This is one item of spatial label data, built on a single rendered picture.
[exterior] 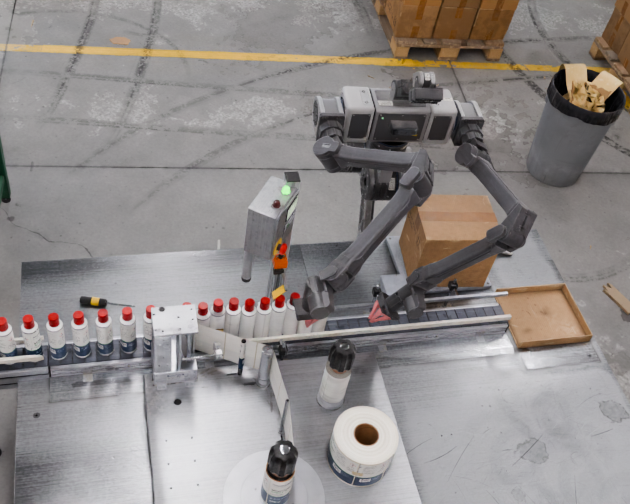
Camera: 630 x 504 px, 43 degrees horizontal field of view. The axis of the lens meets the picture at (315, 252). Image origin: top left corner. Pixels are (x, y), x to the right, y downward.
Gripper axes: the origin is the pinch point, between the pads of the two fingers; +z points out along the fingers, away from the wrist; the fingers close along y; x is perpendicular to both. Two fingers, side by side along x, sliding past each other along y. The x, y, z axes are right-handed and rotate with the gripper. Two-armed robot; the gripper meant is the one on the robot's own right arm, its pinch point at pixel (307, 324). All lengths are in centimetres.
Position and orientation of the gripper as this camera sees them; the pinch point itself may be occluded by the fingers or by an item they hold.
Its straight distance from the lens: 251.6
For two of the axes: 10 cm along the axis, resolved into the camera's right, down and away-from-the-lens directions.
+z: -1.4, 6.9, 7.1
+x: -2.4, -7.2, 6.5
